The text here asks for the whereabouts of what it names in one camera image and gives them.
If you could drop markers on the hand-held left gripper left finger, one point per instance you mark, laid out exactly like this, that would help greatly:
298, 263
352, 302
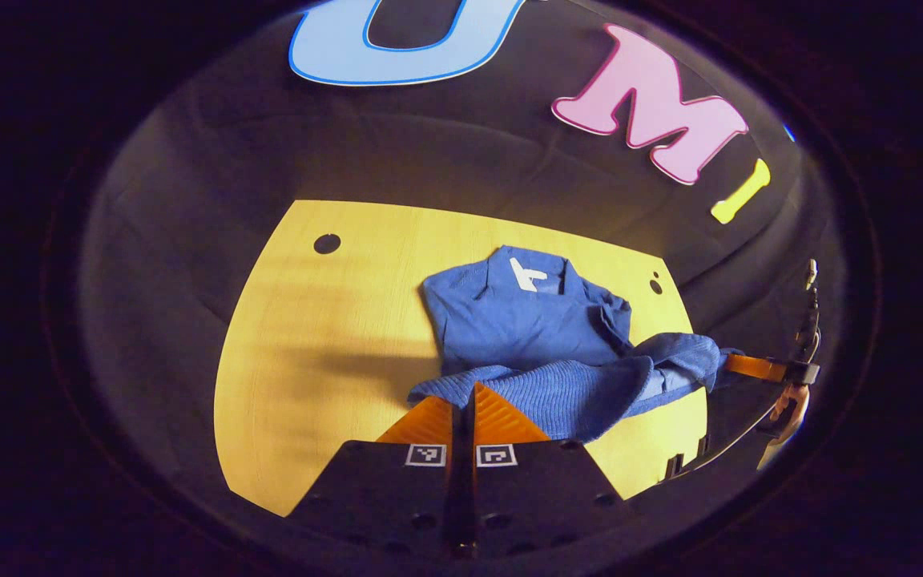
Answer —
381, 489

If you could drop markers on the blue shirt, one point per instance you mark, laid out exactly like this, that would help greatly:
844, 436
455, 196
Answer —
525, 320

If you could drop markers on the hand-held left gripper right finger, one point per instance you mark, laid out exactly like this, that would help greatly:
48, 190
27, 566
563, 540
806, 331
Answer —
542, 489

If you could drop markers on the black backdrop cloth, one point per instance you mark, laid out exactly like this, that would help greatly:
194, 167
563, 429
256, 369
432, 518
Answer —
229, 144

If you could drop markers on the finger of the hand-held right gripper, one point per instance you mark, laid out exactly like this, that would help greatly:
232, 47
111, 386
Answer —
766, 369

